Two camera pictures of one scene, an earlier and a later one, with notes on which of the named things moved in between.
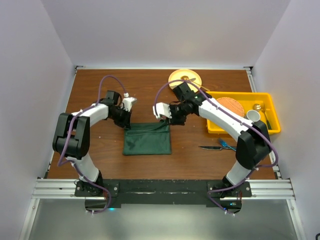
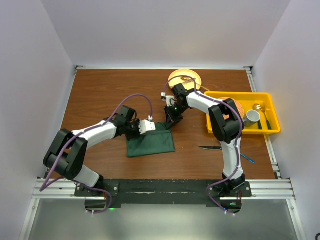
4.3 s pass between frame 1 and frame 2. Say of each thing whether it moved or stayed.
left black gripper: moved
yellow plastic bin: stayed
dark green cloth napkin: stayed
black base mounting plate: stayed
